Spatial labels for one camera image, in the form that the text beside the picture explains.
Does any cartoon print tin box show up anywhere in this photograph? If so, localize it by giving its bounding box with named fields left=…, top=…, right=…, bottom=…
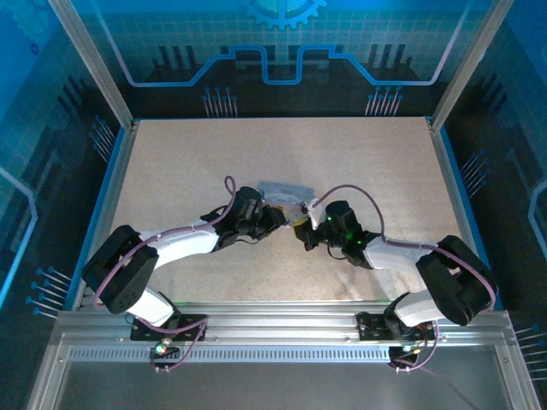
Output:
left=256, top=179, right=318, bottom=226

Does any small circuit board green light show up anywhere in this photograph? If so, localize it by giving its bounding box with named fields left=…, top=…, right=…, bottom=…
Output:
left=389, top=341, right=422, bottom=364
left=150, top=339, right=180, bottom=364

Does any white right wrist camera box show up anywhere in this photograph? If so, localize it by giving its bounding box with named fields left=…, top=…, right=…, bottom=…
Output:
left=303, top=196, right=325, bottom=231

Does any aluminium frame cross rail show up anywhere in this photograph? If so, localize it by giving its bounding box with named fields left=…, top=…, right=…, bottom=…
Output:
left=50, top=300, right=516, bottom=348

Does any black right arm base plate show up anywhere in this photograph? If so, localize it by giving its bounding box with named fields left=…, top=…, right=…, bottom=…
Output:
left=356, top=310, right=442, bottom=343

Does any slotted grey cable duct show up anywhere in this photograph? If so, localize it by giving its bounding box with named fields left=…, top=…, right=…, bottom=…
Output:
left=67, top=346, right=414, bottom=362

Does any aluminium frame side rail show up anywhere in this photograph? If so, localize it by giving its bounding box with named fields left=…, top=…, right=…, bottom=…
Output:
left=71, top=120, right=140, bottom=309
left=426, top=118, right=491, bottom=274

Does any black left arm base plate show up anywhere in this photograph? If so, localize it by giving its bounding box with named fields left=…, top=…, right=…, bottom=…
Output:
left=130, top=313, right=209, bottom=343

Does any aluminium frame post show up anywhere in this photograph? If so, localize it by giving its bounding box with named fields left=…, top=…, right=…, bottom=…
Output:
left=428, top=0, right=514, bottom=130
left=46, top=0, right=138, bottom=130

